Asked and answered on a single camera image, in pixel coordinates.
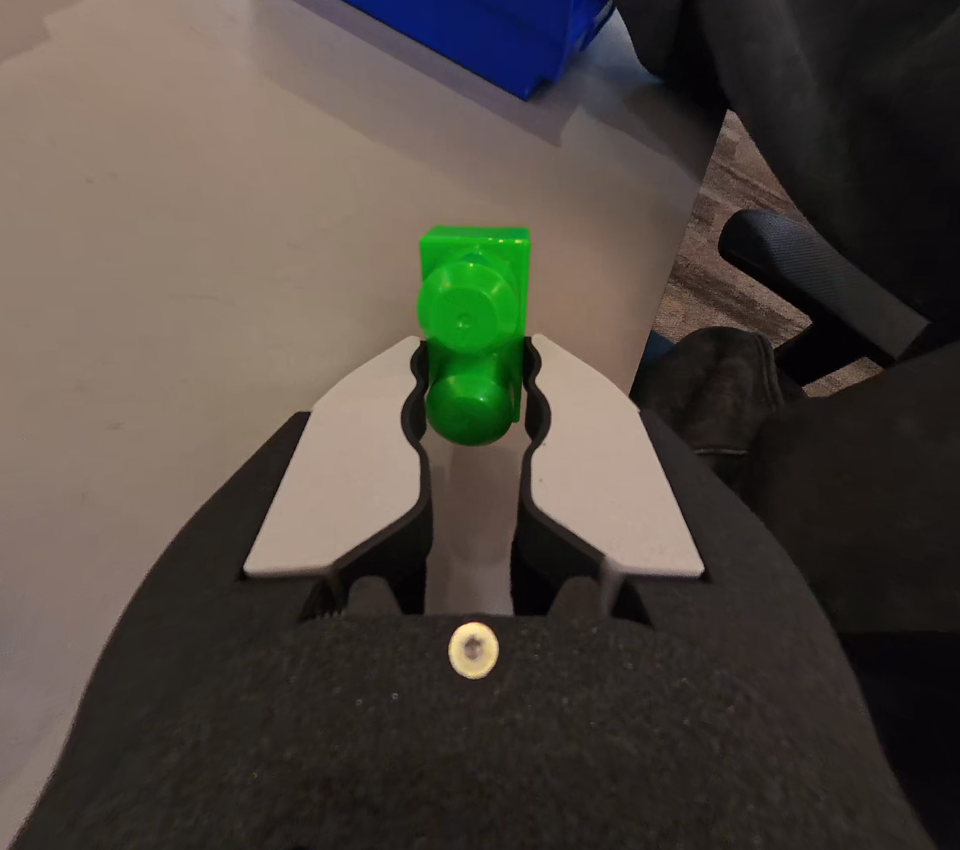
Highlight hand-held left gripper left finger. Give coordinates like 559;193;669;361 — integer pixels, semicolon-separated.
243;334;435;615

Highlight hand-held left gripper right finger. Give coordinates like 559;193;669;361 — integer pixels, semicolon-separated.
512;334;706;616

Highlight green two-stud toy block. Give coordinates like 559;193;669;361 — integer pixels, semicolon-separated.
416;225;534;448

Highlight grey desk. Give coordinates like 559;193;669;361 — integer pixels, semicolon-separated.
0;0;729;791

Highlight person's dark trousers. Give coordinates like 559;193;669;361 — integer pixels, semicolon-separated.
750;340;960;850

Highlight black office chair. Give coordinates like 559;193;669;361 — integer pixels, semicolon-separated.
717;209;933;386

